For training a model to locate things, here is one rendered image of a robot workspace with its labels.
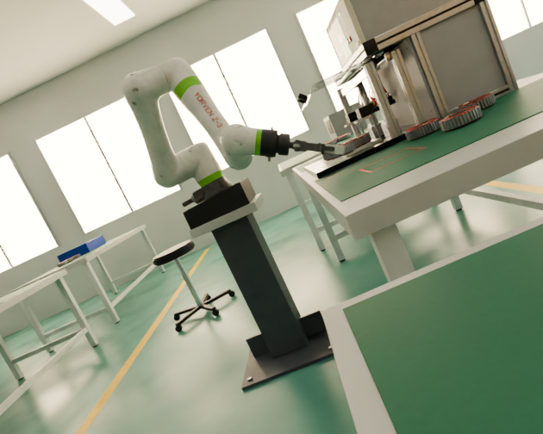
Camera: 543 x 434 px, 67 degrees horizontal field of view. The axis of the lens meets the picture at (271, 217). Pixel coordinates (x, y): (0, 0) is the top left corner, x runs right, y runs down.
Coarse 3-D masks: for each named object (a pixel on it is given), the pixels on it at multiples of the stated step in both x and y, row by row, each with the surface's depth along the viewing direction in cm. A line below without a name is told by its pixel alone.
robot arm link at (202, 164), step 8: (200, 144) 185; (184, 152) 183; (192, 152) 183; (200, 152) 184; (208, 152) 186; (184, 160) 181; (192, 160) 182; (200, 160) 184; (208, 160) 185; (216, 160) 190; (192, 168) 183; (200, 168) 184; (208, 168) 185; (216, 168) 187; (192, 176) 186; (200, 176) 185; (208, 176) 185; (216, 176) 186; (200, 184) 188
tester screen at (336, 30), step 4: (336, 20) 168; (336, 24) 171; (332, 28) 181; (336, 28) 174; (340, 28) 168; (332, 32) 183; (336, 32) 176; (340, 32) 170; (332, 36) 186; (336, 36) 179; (332, 40) 190; (336, 40) 182; (344, 40) 171; (336, 44) 185; (336, 48) 188; (340, 48) 181; (336, 52) 191; (348, 56) 175; (344, 60) 184
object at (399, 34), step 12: (456, 0) 138; (468, 0) 138; (480, 0) 138; (432, 12) 139; (444, 12) 139; (456, 12) 139; (408, 24) 140; (420, 24) 140; (432, 24) 140; (384, 36) 140; (396, 36) 140; (408, 36) 140; (360, 48) 144; (372, 48) 141; (384, 48) 144; (348, 60) 166; (360, 60) 151; (336, 84) 207
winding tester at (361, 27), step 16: (352, 0) 149; (368, 0) 149; (384, 0) 149; (400, 0) 149; (416, 0) 149; (432, 0) 149; (448, 0) 149; (336, 16) 166; (352, 16) 150; (368, 16) 150; (384, 16) 150; (400, 16) 150; (416, 16) 150; (352, 32) 156; (368, 32) 151; (384, 32) 151; (352, 48) 165
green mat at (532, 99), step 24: (504, 96) 137; (528, 96) 112; (480, 120) 111; (504, 120) 94; (408, 144) 130; (432, 144) 108; (456, 144) 92; (360, 168) 125; (384, 168) 104; (408, 168) 90; (336, 192) 101; (360, 192) 88
